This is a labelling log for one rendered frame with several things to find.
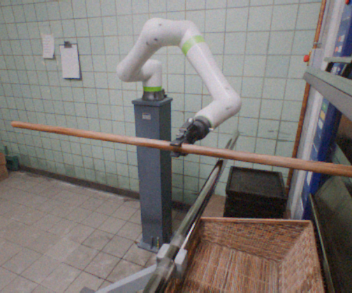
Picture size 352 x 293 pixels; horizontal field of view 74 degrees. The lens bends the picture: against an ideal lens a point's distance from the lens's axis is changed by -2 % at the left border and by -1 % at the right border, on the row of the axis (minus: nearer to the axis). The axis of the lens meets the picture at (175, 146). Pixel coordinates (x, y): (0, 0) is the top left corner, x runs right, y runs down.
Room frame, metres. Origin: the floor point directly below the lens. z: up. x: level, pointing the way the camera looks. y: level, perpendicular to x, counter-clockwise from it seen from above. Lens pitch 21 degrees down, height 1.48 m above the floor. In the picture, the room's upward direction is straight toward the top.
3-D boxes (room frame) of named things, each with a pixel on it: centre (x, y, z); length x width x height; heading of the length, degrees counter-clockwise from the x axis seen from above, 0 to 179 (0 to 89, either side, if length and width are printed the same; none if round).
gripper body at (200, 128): (0.87, -0.07, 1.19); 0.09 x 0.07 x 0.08; 158
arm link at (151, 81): (1.56, 0.16, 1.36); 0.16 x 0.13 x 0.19; 124
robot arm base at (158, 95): (1.62, 0.13, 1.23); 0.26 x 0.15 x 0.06; 157
